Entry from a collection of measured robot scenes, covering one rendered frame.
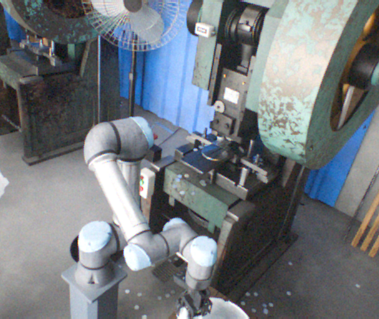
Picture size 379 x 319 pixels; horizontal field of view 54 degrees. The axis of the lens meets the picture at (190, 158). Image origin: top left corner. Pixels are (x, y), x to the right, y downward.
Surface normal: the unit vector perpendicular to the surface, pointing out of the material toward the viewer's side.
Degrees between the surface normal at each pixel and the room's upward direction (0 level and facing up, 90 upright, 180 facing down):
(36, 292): 0
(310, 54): 79
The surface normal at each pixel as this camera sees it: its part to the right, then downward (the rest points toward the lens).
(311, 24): -0.55, -0.03
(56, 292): 0.14, -0.84
